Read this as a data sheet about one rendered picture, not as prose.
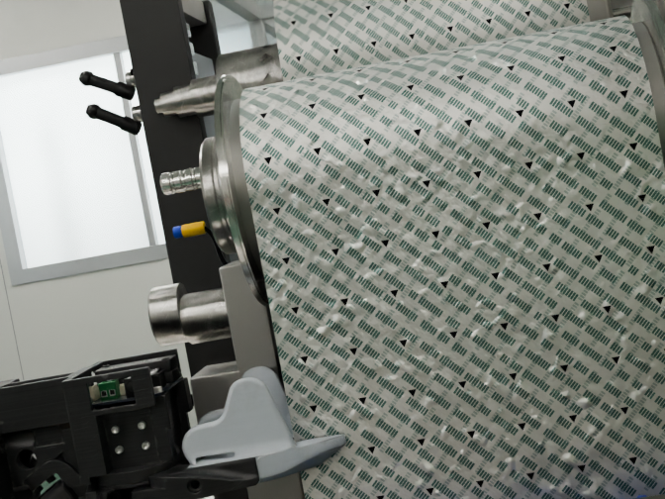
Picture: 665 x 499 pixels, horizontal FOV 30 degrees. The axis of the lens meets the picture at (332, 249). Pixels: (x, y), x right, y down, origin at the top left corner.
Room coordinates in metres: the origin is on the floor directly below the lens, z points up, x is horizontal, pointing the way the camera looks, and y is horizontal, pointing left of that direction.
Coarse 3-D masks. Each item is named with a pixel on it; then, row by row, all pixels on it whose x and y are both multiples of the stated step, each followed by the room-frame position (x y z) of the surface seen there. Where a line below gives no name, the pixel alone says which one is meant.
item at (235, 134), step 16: (640, 32) 0.73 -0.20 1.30; (640, 48) 0.72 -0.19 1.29; (656, 64) 0.71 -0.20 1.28; (656, 80) 0.70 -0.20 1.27; (656, 96) 0.70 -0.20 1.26; (656, 112) 0.70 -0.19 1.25; (240, 144) 0.74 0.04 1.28; (240, 160) 0.73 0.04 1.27; (240, 176) 0.73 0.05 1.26; (240, 192) 0.73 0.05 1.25; (240, 208) 0.73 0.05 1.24; (256, 240) 0.74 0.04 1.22; (256, 256) 0.74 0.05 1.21
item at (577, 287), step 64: (320, 256) 0.72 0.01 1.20; (384, 256) 0.71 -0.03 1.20; (448, 256) 0.71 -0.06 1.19; (512, 256) 0.71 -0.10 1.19; (576, 256) 0.70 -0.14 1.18; (640, 256) 0.70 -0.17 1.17; (320, 320) 0.72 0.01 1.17; (384, 320) 0.71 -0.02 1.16; (448, 320) 0.71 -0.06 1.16; (512, 320) 0.71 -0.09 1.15; (576, 320) 0.70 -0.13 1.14; (640, 320) 0.70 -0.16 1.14; (320, 384) 0.72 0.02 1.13; (384, 384) 0.72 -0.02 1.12; (448, 384) 0.71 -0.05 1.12; (512, 384) 0.71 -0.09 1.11; (576, 384) 0.70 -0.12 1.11; (640, 384) 0.70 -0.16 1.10; (384, 448) 0.72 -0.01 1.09; (448, 448) 0.71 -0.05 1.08; (512, 448) 0.71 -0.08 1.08; (576, 448) 0.70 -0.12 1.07; (640, 448) 0.70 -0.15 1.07
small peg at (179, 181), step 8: (192, 168) 0.77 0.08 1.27; (160, 176) 0.77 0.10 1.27; (168, 176) 0.77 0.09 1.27; (176, 176) 0.77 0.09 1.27; (184, 176) 0.77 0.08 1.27; (192, 176) 0.77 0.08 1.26; (160, 184) 0.77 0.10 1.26; (168, 184) 0.77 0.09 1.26; (176, 184) 0.77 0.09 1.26; (184, 184) 0.77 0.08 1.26; (192, 184) 0.77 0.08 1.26; (200, 184) 0.77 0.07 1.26; (168, 192) 0.77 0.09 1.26
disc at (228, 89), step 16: (224, 80) 0.76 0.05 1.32; (224, 96) 0.75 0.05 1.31; (224, 112) 0.74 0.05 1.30; (224, 128) 0.73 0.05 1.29; (224, 144) 0.72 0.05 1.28; (224, 160) 0.72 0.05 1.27; (224, 176) 0.71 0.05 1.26; (224, 192) 0.71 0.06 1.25; (240, 224) 0.72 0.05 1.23; (240, 240) 0.72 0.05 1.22; (240, 256) 0.72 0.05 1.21; (256, 272) 0.75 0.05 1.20; (256, 288) 0.74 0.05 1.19
